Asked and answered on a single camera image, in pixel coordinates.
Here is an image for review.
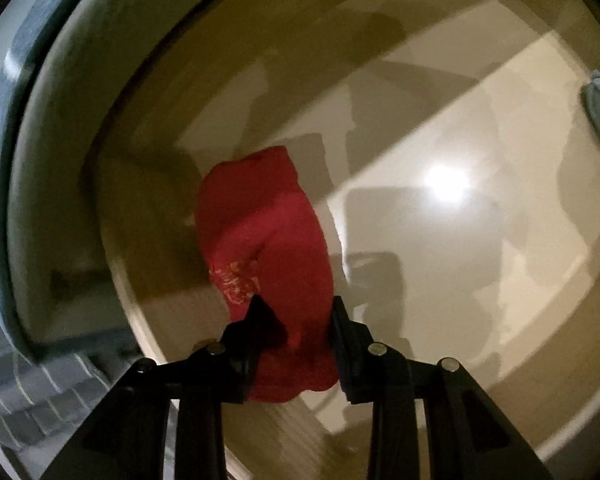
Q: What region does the red sock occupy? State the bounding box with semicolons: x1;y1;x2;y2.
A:
194;145;342;404

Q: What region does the grey plaid cloth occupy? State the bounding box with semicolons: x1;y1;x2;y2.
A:
0;297;136;453

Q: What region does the mattress with blue trim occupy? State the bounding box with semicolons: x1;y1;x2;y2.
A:
0;0;101;363

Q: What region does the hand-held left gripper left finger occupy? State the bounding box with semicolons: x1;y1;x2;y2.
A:
40;295;288;480

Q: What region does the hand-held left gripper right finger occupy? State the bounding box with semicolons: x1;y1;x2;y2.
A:
331;296;553;480

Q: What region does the wooden drawer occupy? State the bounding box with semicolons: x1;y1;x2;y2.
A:
92;0;600;480

